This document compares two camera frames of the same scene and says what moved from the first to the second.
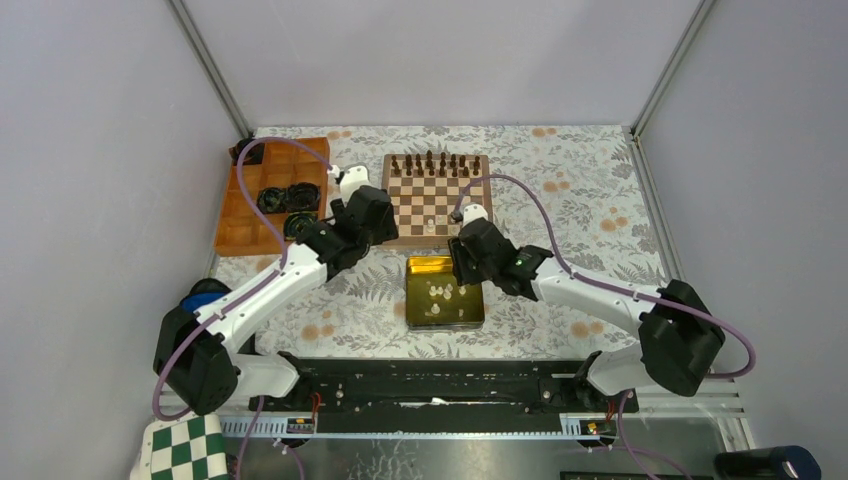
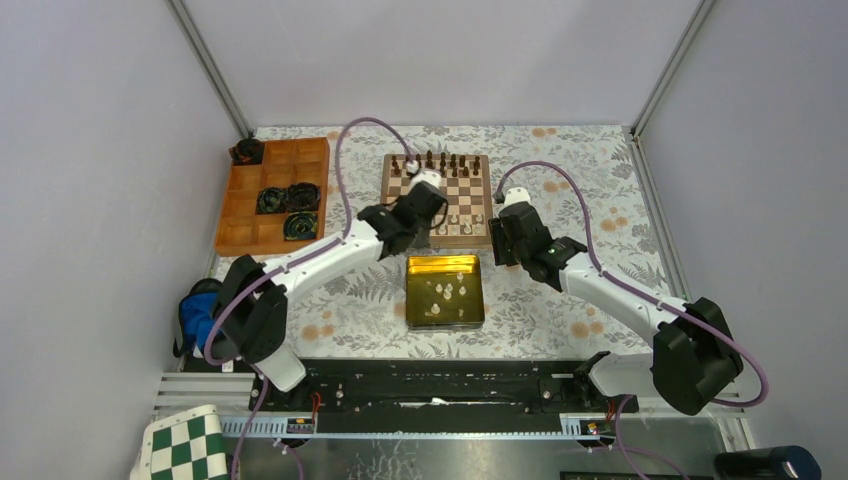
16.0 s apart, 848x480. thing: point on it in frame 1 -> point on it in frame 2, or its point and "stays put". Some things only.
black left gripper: (387, 230) -> (422, 240)
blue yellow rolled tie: (272, 200) stays put
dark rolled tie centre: (302, 196) stays put
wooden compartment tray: (242, 230) stays put
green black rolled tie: (296, 222) stays put
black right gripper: (459, 253) -> (498, 235)
